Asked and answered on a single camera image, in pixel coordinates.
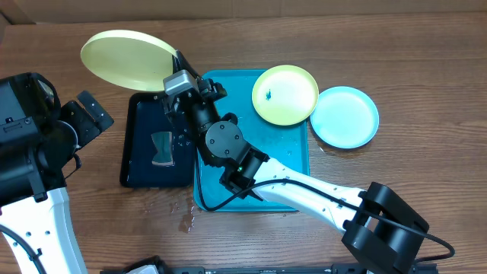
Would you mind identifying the dark sponge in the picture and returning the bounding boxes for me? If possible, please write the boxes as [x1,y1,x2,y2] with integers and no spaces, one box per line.
[151,132,173,166]

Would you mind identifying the yellow-green plate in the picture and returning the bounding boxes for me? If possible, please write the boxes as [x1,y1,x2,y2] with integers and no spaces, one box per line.
[80,30,177,92]
[252,65,319,126]

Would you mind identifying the light blue plate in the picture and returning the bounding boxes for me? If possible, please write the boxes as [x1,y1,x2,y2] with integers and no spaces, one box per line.
[310,86,380,149]

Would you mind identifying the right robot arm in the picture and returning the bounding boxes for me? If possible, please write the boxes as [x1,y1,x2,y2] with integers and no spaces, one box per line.
[163,51,429,273]

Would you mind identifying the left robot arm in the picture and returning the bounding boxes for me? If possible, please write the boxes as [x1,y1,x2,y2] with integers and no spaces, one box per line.
[1,72,113,273]

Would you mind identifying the black plastic tray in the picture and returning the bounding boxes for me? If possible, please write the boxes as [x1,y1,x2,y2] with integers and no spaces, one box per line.
[119,93,195,189]

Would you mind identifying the teal plastic tray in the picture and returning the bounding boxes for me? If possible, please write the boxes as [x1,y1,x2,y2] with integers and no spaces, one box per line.
[193,69,310,212]

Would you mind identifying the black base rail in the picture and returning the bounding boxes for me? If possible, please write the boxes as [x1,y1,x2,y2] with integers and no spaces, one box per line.
[99,255,438,274]

